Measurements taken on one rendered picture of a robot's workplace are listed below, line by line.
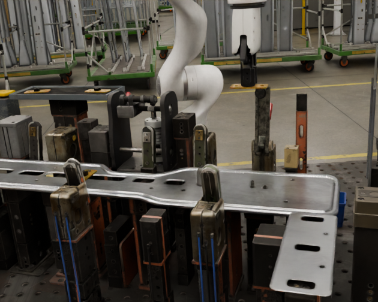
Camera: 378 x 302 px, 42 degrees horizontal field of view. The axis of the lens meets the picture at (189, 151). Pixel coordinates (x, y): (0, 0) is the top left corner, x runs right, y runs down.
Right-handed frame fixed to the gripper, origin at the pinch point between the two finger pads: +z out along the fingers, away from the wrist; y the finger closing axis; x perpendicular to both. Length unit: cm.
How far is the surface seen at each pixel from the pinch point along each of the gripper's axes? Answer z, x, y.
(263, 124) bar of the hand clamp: 15.9, 0.4, -14.8
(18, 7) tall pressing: 1, -507, -614
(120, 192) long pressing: 27.7, -31.6, 8.0
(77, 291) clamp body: 48, -39, 22
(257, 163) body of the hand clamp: 26.4, -1.1, -13.2
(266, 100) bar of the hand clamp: 9.3, 1.5, -14.8
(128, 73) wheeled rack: 100, -290, -550
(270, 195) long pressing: 27.4, 5.3, 4.3
